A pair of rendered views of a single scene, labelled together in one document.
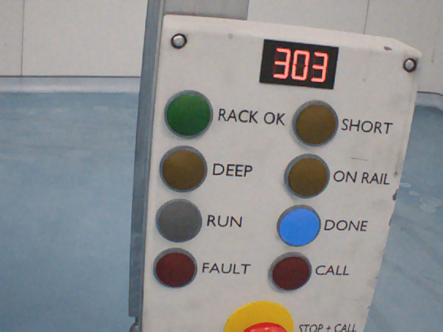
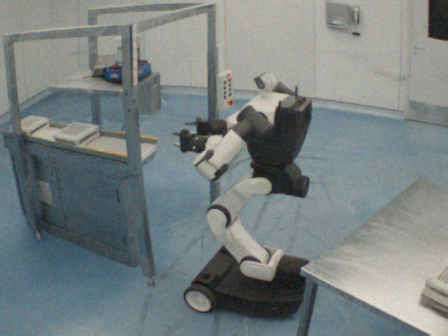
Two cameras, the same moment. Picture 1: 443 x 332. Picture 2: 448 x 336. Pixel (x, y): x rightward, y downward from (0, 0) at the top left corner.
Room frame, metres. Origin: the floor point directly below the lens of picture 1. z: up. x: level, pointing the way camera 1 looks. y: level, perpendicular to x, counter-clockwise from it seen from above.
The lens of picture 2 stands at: (-1.35, 2.69, 1.96)
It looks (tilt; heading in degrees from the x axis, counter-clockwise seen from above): 26 degrees down; 303
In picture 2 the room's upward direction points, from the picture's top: 1 degrees counter-clockwise
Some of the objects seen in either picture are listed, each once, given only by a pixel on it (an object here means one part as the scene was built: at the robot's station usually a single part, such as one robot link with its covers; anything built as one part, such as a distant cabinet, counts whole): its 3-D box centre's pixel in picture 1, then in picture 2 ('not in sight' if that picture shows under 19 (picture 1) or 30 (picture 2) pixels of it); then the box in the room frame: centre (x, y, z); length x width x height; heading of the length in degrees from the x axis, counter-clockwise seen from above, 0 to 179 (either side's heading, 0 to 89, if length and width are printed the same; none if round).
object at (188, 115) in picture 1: (188, 115); not in sight; (0.39, 0.02, 1.04); 0.03 x 0.01 x 0.03; 98
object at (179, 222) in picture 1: (179, 222); not in sight; (0.39, 0.02, 0.97); 0.03 x 0.01 x 0.03; 98
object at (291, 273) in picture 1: (291, 273); not in sight; (0.40, -0.06, 0.94); 0.03 x 0.01 x 0.03; 98
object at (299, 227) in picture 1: (299, 227); not in sight; (0.40, -0.06, 0.97); 0.03 x 0.01 x 0.03; 98
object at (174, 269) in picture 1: (175, 269); not in sight; (0.39, 0.02, 0.94); 0.03 x 0.01 x 0.03; 98
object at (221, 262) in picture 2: not in sight; (257, 273); (-0.28, 0.72, 0.19); 0.64 x 0.52 x 0.33; 8
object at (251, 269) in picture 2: not in sight; (262, 262); (-0.31, 0.72, 0.28); 0.21 x 0.20 x 0.13; 8
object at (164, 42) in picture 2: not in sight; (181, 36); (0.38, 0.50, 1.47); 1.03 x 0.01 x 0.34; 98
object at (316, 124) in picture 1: (316, 124); not in sight; (0.40, -0.06, 1.04); 0.03 x 0.01 x 0.03; 98
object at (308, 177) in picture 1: (308, 177); not in sight; (0.40, -0.06, 1.01); 0.03 x 0.01 x 0.03; 98
